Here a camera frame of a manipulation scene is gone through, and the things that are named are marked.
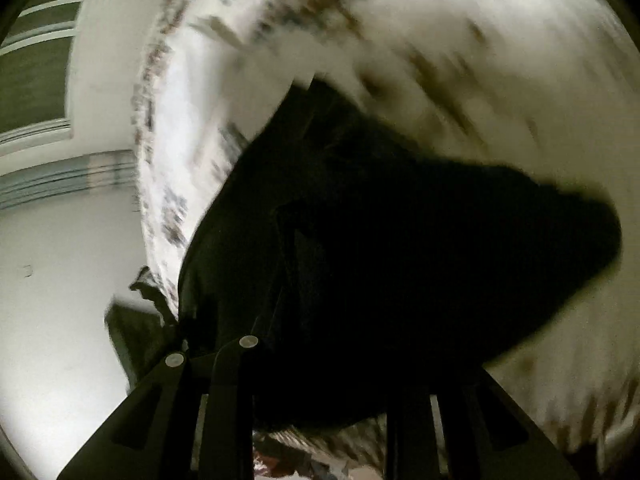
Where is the white floral bed blanket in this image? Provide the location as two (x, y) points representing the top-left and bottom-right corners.
(134, 0), (639, 479)

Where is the black grey striped sweater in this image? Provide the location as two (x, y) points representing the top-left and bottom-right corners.
(179, 79), (623, 431)

